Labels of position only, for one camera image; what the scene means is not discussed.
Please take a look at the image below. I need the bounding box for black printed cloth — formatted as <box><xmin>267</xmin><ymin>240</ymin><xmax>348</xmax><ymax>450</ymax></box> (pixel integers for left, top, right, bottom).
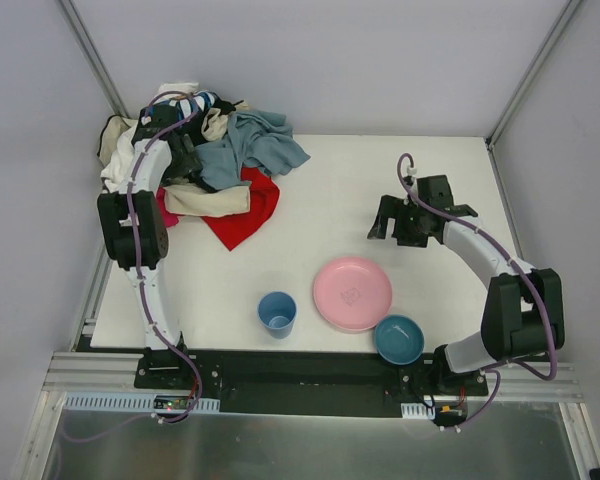
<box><xmin>152</xmin><ymin>91</ymin><xmax>236</xmax><ymax>193</ymax></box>

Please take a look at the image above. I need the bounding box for grey-blue cloth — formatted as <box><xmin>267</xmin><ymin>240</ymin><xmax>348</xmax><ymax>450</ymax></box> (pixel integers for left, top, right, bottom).
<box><xmin>196</xmin><ymin>110</ymin><xmax>310</xmax><ymax>190</ymax></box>

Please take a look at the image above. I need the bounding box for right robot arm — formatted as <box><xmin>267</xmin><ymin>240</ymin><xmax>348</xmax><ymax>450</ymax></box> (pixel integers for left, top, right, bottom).
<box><xmin>368</xmin><ymin>175</ymin><xmax>565</xmax><ymax>385</ymax></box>

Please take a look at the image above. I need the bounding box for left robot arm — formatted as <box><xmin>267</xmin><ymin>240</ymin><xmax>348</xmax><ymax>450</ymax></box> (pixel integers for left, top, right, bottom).
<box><xmin>97</xmin><ymin>102</ymin><xmax>199</xmax><ymax>350</ymax></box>

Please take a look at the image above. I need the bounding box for cream beige cloth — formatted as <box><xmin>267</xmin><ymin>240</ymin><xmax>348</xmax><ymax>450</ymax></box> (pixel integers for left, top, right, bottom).
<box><xmin>165</xmin><ymin>107</ymin><xmax>251</xmax><ymax>218</ymax></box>

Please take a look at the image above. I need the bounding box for magenta pink cloth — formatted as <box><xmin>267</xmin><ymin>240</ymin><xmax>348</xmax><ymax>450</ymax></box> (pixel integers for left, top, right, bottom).
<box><xmin>161</xmin><ymin>211</ymin><xmax>180</xmax><ymax>228</ymax></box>

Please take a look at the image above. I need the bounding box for white cloth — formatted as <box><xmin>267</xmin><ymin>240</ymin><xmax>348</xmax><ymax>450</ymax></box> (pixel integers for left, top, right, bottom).
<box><xmin>100</xmin><ymin>82</ymin><xmax>199</xmax><ymax>191</ymax></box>

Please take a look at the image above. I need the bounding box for red cloth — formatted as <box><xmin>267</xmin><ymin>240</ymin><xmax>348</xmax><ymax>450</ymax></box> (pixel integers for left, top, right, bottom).
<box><xmin>203</xmin><ymin>167</ymin><xmax>280</xmax><ymax>251</ymax></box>

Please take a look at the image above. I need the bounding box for beige tote bag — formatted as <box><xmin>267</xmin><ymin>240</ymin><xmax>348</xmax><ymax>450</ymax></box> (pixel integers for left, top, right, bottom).
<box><xmin>96</xmin><ymin>115</ymin><xmax>137</xmax><ymax>167</ymax></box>

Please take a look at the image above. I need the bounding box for pink plate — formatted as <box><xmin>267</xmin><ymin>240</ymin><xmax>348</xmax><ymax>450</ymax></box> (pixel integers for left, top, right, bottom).
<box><xmin>313</xmin><ymin>257</ymin><xmax>393</xmax><ymax>332</ymax></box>

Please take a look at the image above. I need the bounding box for dark blue bowl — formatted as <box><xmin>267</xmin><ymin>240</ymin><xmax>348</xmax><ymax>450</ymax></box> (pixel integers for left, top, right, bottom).
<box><xmin>373</xmin><ymin>315</ymin><xmax>425</xmax><ymax>366</ymax></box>

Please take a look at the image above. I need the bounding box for light blue cup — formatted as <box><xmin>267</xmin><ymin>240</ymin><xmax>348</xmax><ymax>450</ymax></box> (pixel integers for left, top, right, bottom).
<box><xmin>257</xmin><ymin>291</ymin><xmax>297</xmax><ymax>339</ymax></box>

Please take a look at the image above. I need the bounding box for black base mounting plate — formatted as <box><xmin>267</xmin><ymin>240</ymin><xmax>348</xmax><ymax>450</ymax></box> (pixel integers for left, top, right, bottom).
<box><xmin>134</xmin><ymin>349</ymin><xmax>488</xmax><ymax>418</ymax></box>

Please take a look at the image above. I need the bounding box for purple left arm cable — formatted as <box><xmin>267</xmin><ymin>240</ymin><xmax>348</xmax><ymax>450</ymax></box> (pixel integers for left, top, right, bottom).
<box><xmin>59</xmin><ymin>89</ymin><xmax>206</xmax><ymax>444</ymax></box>

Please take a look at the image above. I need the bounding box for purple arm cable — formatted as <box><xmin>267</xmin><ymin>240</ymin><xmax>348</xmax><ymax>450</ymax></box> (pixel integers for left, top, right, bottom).
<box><xmin>397</xmin><ymin>152</ymin><xmax>560</xmax><ymax>436</ymax></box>
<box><xmin>59</xmin><ymin>89</ymin><xmax>206</xmax><ymax>444</ymax></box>

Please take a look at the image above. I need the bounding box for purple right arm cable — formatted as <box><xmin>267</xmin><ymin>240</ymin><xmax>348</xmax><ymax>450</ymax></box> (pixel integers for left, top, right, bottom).
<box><xmin>397</xmin><ymin>152</ymin><xmax>560</xmax><ymax>436</ymax></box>

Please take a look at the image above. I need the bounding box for right cable duct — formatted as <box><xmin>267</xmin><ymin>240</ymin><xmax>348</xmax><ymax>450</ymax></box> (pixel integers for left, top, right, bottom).
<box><xmin>400</xmin><ymin>402</ymin><xmax>469</xmax><ymax>420</ymax></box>

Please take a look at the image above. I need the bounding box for cable duct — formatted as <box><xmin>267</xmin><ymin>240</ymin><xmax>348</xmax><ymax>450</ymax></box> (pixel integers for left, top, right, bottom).
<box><xmin>65</xmin><ymin>392</ymin><xmax>220</xmax><ymax>415</ymax></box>
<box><xmin>400</xmin><ymin>402</ymin><xmax>469</xmax><ymax>420</ymax></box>

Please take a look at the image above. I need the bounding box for aluminium frame rail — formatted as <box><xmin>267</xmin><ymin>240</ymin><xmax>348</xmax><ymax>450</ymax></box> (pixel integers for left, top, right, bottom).
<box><xmin>43</xmin><ymin>351</ymin><xmax>149</xmax><ymax>389</ymax></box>

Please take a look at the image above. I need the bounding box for left cable duct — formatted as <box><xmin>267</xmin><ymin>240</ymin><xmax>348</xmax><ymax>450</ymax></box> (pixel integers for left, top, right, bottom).
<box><xmin>65</xmin><ymin>392</ymin><xmax>220</xmax><ymax>415</ymax></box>

